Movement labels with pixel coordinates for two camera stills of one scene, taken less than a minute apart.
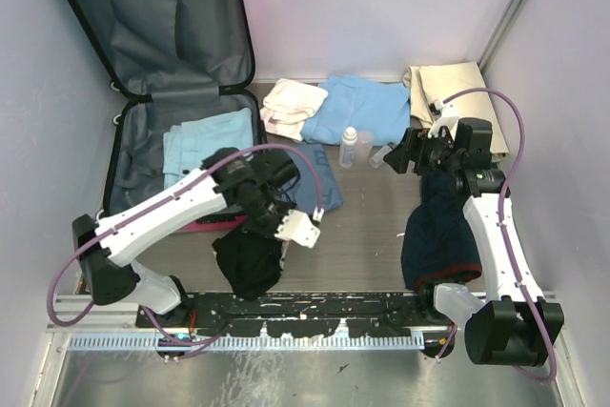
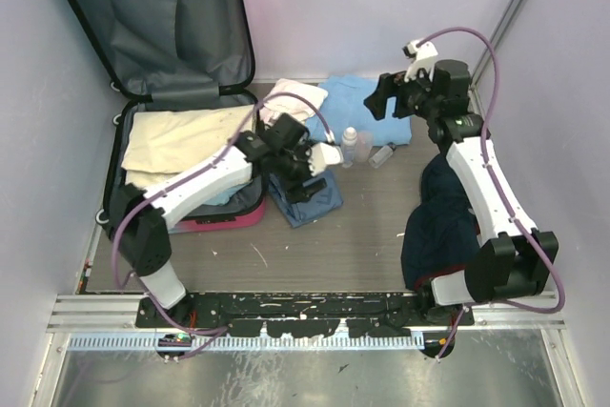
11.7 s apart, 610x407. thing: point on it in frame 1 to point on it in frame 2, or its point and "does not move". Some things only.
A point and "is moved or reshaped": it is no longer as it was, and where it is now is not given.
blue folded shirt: (377, 106) does not move
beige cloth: (427, 83) is moved or reshaped
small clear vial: (376, 159) does not move
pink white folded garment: (288, 105) does not move
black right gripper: (413, 148) to (387, 88)
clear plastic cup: (365, 144) does not move
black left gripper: (270, 231) to (294, 191)
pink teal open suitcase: (173, 32) does not move
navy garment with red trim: (438, 243) does not move
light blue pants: (186, 146) is moved or reshaped
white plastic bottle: (348, 147) does not move
